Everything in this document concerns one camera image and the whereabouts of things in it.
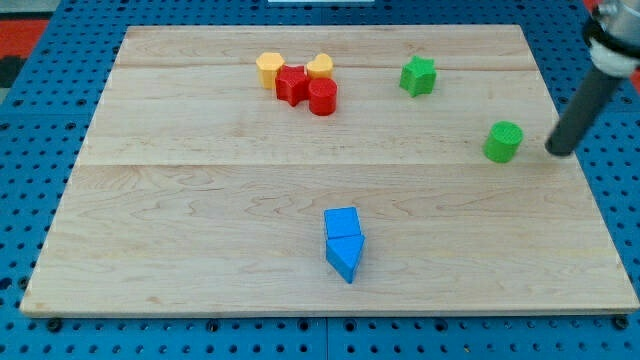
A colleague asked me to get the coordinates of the blue triangle block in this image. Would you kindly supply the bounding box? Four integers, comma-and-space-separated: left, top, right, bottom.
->
326, 235, 365, 284

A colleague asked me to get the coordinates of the red star block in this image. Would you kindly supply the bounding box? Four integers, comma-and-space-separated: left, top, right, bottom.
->
275, 65, 309, 107

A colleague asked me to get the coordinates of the red cylinder block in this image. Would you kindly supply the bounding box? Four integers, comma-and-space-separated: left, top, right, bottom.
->
308, 78, 338, 116

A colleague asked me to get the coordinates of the blue cube block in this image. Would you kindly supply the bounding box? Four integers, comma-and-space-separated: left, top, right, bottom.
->
324, 207, 362, 239

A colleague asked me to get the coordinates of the wooden board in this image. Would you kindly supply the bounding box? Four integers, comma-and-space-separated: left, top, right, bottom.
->
21, 25, 639, 318

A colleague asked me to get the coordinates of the green star block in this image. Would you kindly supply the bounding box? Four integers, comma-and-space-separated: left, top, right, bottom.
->
399, 56, 437, 97

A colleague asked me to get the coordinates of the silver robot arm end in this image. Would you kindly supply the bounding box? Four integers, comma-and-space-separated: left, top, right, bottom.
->
583, 0, 639, 78

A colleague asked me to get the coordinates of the yellow heart block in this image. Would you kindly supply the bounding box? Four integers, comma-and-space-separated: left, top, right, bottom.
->
306, 53, 334, 79

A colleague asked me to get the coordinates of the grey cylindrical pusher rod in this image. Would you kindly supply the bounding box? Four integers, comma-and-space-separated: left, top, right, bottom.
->
545, 65, 623, 157

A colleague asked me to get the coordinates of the yellow hexagon block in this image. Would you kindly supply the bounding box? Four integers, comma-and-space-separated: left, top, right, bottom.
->
256, 52, 285, 89

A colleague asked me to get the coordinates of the green cylinder block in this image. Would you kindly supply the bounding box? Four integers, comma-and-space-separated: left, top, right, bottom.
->
483, 121, 524, 163

